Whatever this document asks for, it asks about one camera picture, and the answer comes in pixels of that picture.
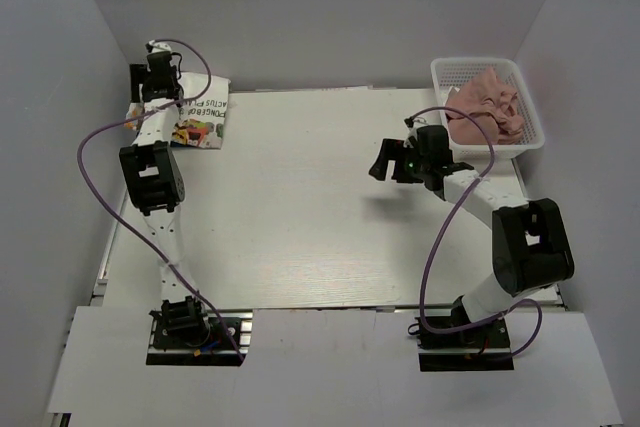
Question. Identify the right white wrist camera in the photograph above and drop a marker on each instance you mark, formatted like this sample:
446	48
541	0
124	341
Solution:
413	124

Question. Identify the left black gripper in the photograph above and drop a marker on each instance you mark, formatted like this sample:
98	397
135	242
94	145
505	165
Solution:
140	74

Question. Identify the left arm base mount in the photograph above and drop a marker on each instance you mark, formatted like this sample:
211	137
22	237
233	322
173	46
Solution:
210	348

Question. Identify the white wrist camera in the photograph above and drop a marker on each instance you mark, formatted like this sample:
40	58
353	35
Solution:
413	124
156	46

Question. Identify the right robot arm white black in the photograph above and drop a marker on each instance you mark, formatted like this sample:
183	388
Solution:
529	245

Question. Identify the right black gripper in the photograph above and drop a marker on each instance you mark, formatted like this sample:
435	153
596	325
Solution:
394	150

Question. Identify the pink t-shirt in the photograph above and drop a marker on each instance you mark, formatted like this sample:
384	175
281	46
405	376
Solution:
492	104

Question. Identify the white plastic mesh basket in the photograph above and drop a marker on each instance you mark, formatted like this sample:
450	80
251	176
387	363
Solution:
451	73

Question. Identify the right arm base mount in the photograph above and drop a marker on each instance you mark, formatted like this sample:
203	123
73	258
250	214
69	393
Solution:
481	349

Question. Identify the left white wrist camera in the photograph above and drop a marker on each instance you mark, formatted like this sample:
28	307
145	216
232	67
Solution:
156	46

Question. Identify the white printed t-shirt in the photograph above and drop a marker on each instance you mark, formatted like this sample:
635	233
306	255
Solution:
201	123

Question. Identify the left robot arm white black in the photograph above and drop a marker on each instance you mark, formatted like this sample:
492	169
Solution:
156	188

